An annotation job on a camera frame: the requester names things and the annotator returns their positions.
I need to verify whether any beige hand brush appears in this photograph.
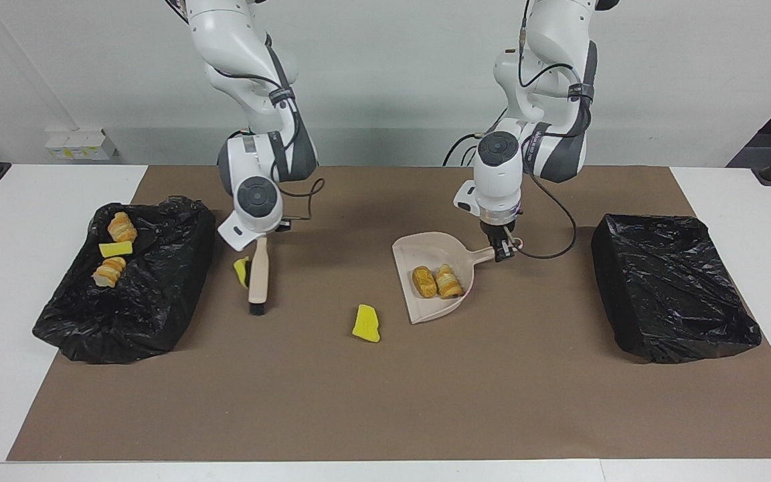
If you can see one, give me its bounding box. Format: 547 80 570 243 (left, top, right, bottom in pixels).
247 236 271 317

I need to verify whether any golden croissant toy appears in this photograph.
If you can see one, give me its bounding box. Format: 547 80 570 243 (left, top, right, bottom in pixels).
92 256 127 289
435 264 464 299

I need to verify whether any beige plastic dustpan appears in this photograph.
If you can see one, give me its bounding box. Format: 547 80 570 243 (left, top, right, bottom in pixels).
392 232 523 325

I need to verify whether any round brown bread roll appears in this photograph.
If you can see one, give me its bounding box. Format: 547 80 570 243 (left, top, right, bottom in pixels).
412 266 438 299

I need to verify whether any yellow sponge with green backing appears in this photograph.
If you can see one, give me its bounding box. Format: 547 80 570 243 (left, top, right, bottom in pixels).
352 304 381 343

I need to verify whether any pale flaky pastry piece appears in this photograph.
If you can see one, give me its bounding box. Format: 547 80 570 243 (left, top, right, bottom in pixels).
107 212 139 244

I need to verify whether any crumpled black bag bin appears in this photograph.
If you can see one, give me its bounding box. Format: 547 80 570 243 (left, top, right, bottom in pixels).
32 195 217 365

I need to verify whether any boxy black bag bin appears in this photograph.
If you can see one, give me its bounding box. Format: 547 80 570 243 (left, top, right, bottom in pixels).
591 214 762 364

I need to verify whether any brown table mat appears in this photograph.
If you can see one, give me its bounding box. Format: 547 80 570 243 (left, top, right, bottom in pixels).
7 165 771 461

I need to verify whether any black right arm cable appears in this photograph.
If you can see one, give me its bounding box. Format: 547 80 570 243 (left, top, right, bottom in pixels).
215 66 326 223

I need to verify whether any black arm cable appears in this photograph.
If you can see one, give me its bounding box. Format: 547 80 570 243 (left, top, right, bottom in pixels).
215 66 326 223
518 0 577 260

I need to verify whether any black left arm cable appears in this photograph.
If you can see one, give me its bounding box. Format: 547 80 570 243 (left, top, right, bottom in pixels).
518 0 577 260

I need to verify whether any black base cable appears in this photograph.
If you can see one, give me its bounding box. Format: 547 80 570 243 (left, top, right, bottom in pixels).
442 133 488 166

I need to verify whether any white wall box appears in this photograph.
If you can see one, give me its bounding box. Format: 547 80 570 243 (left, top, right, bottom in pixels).
46 129 119 161

